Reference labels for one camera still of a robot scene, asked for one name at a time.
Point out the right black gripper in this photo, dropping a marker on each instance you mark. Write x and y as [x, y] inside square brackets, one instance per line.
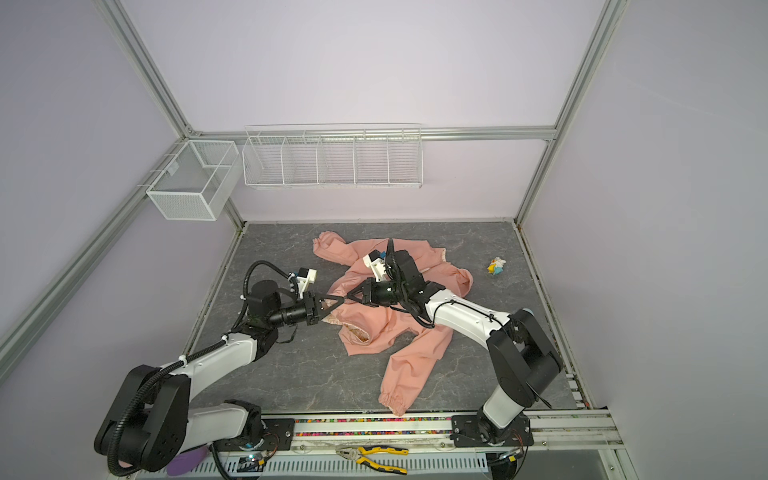
[370, 298]

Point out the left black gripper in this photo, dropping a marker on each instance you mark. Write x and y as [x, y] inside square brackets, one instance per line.
[318, 315]

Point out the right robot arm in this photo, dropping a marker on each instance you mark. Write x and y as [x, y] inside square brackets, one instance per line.
[524, 359]

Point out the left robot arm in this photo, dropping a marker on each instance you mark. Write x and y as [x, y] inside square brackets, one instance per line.
[151, 421]

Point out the small green circuit board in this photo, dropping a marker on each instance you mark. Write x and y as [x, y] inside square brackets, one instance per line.
[251, 464]

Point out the white mesh box basket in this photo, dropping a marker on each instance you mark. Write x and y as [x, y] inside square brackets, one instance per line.
[198, 180]

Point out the purple pink silicone spatula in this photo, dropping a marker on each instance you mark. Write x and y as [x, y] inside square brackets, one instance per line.
[186, 462]

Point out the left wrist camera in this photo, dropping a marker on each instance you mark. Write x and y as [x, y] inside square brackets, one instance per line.
[301, 281]

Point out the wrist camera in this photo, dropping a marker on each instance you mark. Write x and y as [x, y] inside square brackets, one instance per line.
[301, 281]
[376, 262]

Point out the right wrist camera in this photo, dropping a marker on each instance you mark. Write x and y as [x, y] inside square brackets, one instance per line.
[376, 262]

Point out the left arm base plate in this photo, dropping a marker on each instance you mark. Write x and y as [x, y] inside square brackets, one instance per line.
[273, 433]

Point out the white wire shelf basket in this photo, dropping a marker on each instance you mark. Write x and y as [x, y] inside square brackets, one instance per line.
[333, 155]

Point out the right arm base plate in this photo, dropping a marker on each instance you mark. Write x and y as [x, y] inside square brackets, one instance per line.
[478, 431]

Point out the white slotted cable duct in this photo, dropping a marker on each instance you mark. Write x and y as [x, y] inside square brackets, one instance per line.
[330, 466]

